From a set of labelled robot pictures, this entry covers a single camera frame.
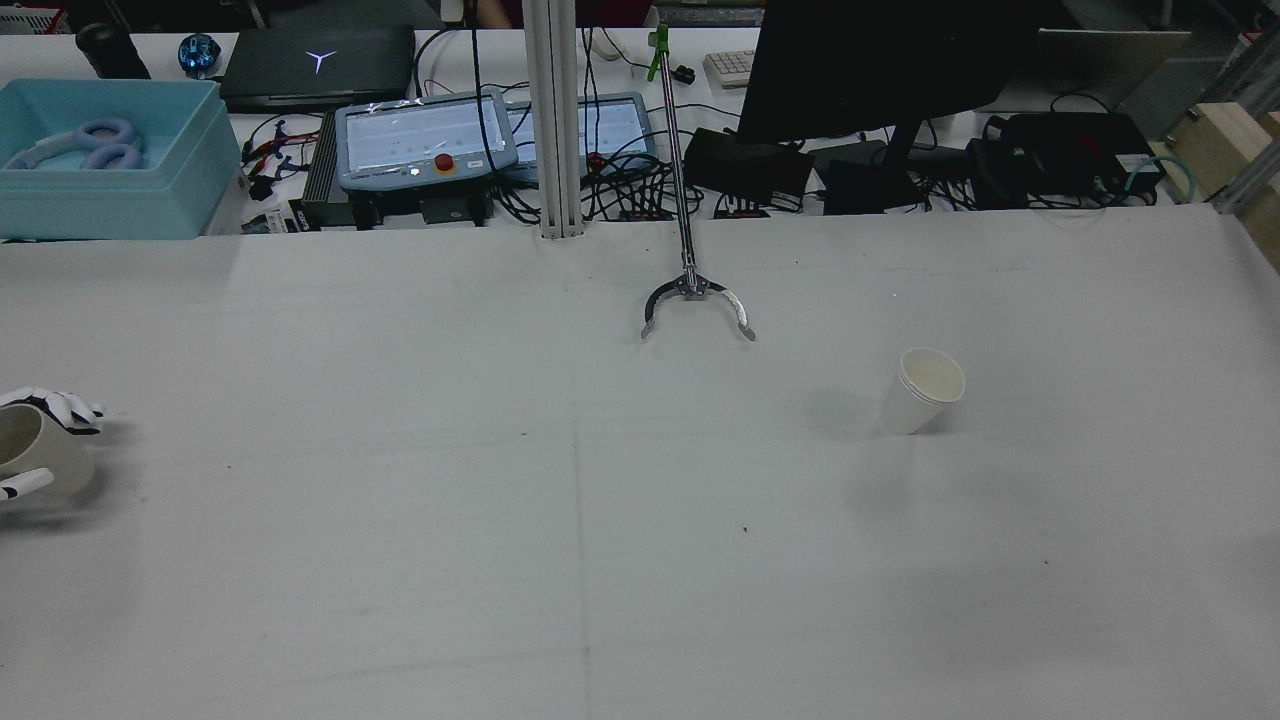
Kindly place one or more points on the black ribbed power supply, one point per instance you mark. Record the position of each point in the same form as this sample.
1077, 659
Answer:
320, 170

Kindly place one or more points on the wooden block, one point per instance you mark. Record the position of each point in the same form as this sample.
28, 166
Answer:
1225, 150

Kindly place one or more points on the light blue plastic box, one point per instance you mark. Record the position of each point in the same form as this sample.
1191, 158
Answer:
120, 200

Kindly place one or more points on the aluminium extrusion post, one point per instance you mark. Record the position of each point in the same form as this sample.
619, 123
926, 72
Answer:
555, 120

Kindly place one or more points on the aluminium frame rail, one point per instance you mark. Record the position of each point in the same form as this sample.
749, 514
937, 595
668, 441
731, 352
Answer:
1250, 170

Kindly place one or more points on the beige plastic cup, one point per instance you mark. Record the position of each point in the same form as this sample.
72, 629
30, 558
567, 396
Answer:
50, 455

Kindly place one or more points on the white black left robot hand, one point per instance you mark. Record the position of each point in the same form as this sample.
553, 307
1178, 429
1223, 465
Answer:
70, 412

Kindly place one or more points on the metal reacher grabber tool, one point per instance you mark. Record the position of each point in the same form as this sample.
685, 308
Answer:
695, 288

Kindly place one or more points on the black electronics box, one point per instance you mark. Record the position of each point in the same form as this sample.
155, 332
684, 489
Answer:
1070, 150

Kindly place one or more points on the grey teach pendant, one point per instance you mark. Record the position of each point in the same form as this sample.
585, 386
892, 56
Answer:
420, 140
615, 125

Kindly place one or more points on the white keyboard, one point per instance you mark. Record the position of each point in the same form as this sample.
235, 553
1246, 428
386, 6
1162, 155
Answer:
730, 68

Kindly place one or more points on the black monitor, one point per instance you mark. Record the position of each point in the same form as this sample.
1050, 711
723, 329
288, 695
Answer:
880, 60

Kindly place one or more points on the blue glass ball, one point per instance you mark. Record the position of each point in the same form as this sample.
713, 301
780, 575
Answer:
198, 55

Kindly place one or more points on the grey board panel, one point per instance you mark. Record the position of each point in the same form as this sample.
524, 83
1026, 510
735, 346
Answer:
1110, 65

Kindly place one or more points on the black power brick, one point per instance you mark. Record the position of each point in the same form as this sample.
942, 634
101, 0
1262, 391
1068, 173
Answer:
870, 185

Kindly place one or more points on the black cylindrical canister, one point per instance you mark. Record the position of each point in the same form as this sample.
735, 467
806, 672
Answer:
110, 50

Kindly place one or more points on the black white printed card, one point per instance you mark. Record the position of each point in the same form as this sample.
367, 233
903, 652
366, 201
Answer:
272, 220

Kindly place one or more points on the small black box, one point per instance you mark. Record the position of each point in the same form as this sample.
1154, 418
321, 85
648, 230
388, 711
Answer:
455, 208

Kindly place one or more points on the black laptop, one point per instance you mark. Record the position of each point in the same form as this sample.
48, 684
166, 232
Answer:
320, 65

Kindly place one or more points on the black orange connector box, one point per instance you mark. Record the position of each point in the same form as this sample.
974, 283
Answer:
640, 214
742, 211

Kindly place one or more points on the white paper cup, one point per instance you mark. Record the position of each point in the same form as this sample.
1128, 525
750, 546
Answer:
925, 385

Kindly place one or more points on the lilac headphones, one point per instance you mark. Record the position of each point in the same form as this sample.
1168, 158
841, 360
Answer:
100, 145

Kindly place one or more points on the red black clip leads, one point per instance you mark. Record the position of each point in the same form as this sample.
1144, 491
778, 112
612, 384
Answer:
270, 150

